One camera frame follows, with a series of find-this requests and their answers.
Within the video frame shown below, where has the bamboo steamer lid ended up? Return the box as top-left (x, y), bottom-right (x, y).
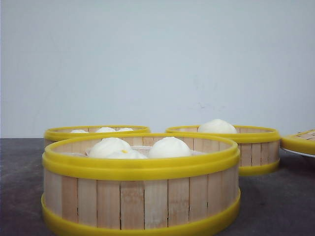
top-left (281, 129), bottom-right (315, 155)

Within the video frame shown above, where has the right bun front basket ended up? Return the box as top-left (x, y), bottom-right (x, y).
top-left (148, 137), bottom-right (191, 159)

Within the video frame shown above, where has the right bun back basket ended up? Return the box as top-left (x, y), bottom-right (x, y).
top-left (117, 127), bottom-right (133, 132)

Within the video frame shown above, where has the middle bun with yellow dot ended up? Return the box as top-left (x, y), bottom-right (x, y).
top-left (106, 149), bottom-right (147, 159)

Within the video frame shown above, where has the middle bun back basket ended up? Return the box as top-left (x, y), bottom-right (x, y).
top-left (95, 127), bottom-right (116, 133)

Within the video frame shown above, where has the left bun front basket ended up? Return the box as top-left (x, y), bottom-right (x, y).
top-left (89, 137), bottom-right (131, 158)

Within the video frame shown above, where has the large bun right basket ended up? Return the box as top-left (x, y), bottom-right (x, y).
top-left (197, 119), bottom-right (237, 134)

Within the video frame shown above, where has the front bamboo steamer basket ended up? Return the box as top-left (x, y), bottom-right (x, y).
top-left (41, 134), bottom-right (241, 236)

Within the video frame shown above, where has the left bun back basket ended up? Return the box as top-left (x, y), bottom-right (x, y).
top-left (70, 129), bottom-right (88, 133)

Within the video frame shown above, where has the white plate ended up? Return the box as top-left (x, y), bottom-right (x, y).
top-left (281, 147), bottom-right (315, 158)

